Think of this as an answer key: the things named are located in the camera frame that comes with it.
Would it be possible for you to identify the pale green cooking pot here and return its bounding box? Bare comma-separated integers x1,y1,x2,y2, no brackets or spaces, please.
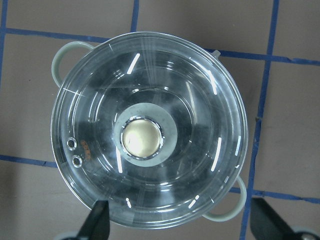
50,41,248,230

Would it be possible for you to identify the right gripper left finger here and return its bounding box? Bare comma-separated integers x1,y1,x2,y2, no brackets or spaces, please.
75,200,110,240

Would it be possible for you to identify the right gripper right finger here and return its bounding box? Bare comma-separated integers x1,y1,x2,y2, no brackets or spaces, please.
250,198,300,240

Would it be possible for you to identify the glass pot lid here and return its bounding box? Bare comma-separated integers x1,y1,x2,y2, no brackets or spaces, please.
50,30,249,229

